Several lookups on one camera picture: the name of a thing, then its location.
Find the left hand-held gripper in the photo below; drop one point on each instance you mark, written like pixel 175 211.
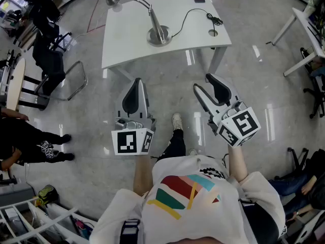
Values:
pixel 127 141

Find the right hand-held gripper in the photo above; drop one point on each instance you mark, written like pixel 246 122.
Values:
pixel 243 124

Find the silver desk lamp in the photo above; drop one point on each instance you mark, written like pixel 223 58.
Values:
pixel 157 30

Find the person's right forearm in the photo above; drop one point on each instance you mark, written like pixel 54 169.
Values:
pixel 236 164

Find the person's left forearm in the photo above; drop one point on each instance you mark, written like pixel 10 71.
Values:
pixel 142 174

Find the white shoe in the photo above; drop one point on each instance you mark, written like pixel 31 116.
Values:
pixel 193 152
pixel 177 121

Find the person's black trouser leg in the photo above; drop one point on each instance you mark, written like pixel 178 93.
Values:
pixel 175 146

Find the black cantilever chair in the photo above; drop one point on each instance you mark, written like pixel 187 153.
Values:
pixel 49 62

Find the black swivel chair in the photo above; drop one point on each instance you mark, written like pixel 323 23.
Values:
pixel 317 95

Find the black chair base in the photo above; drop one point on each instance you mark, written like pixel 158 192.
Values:
pixel 295 161

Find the white side table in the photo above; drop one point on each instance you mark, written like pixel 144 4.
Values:
pixel 304 22

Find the white printed sweatshirt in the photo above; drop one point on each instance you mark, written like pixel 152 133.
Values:
pixel 193 212

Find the round wooden table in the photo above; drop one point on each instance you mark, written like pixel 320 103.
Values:
pixel 15 85

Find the yellow and black bag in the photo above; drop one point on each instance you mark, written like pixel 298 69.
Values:
pixel 47 194

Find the black office chair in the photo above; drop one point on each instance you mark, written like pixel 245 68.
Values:
pixel 41 9

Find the white shelf rack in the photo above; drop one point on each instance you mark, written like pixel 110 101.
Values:
pixel 38 225

